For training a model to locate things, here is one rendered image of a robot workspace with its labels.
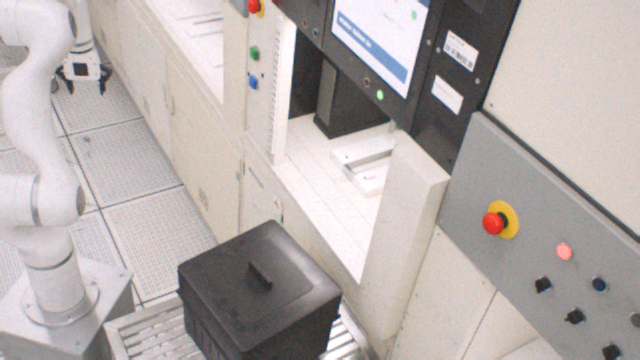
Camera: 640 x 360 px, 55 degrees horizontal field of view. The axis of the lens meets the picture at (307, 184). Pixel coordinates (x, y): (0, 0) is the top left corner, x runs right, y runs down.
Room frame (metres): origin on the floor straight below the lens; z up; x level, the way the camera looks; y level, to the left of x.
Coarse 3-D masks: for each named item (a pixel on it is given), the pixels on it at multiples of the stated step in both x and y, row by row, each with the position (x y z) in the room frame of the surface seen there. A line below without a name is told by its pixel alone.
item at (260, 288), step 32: (224, 256) 0.93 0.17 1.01; (256, 256) 0.95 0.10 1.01; (288, 256) 0.96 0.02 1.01; (192, 288) 0.83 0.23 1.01; (224, 288) 0.84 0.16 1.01; (256, 288) 0.85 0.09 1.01; (288, 288) 0.86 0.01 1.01; (320, 288) 0.88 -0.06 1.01; (224, 320) 0.76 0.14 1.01; (256, 320) 0.77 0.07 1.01; (288, 320) 0.78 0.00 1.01; (320, 320) 0.83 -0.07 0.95; (224, 352) 0.73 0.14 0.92; (256, 352) 0.70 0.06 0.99
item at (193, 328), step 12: (192, 324) 0.85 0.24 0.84; (192, 336) 0.85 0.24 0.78; (204, 336) 0.81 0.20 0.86; (312, 336) 0.83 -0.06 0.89; (324, 336) 0.86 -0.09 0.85; (204, 348) 0.81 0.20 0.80; (216, 348) 0.77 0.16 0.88; (300, 348) 0.80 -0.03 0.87; (312, 348) 0.83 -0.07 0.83; (324, 348) 0.86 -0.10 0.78
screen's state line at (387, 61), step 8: (336, 16) 1.24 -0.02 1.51; (344, 16) 1.21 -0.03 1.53; (344, 24) 1.21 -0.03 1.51; (352, 24) 1.19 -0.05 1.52; (352, 32) 1.18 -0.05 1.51; (360, 32) 1.16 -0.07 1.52; (360, 40) 1.16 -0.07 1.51; (368, 40) 1.13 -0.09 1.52; (368, 48) 1.13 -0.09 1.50; (376, 48) 1.11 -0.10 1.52; (376, 56) 1.11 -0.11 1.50; (384, 56) 1.09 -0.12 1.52; (384, 64) 1.08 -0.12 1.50; (392, 64) 1.06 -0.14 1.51; (392, 72) 1.06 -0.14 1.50; (400, 72) 1.04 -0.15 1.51; (400, 80) 1.03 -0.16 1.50
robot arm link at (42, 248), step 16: (0, 176) 0.94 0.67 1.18; (16, 176) 0.94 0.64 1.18; (32, 176) 0.95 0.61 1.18; (0, 192) 0.89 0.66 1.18; (16, 192) 0.90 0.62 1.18; (0, 208) 0.87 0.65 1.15; (16, 208) 0.88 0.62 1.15; (0, 224) 0.86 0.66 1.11; (16, 224) 0.87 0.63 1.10; (32, 224) 0.88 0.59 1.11; (16, 240) 0.87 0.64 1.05; (32, 240) 0.89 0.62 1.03; (48, 240) 0.91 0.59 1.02; (64, 240) 0.93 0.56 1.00; (32, 256) 0.87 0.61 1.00; (48, 256) 0.88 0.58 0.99; (64, 256) 0.91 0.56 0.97
